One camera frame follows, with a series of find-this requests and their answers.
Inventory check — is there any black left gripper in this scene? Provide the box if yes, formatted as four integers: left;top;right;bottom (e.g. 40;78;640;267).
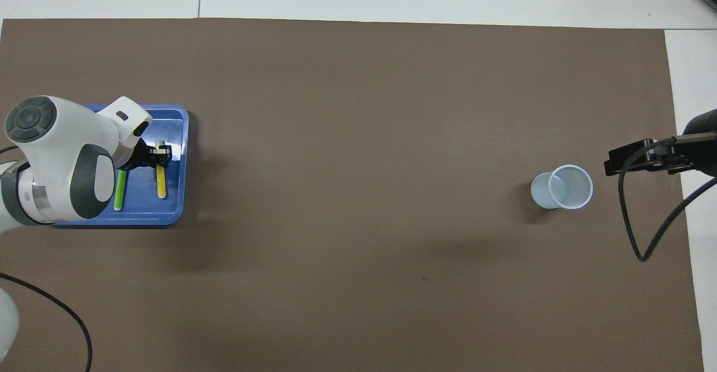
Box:
114;136;173;173

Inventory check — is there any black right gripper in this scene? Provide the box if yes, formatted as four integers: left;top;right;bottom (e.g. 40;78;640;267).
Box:
603;109;717;178

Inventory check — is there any yellow marker pen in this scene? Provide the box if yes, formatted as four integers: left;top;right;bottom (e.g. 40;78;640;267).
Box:
155;139;168;199

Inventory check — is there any green marker pen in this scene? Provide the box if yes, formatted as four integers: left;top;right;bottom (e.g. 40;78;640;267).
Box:
113;169;129;212

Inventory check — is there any blue plastic tray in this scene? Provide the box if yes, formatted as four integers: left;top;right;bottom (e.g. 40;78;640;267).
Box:
53;104;190;227

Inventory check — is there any clear plastic cup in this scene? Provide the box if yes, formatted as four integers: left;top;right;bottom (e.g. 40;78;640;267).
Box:
530;164;594;211

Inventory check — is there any brown table mat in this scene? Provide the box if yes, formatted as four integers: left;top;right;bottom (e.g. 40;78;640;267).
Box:
0;18;705;372

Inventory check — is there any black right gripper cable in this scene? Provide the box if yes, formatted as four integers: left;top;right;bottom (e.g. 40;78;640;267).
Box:
617;134;717;263

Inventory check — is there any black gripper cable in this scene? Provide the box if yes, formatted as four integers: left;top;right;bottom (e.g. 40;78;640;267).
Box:
0;273;94;372
617;134;717;263

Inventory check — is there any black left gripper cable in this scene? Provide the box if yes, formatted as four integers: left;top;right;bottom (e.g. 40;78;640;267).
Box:
0;273;94;372

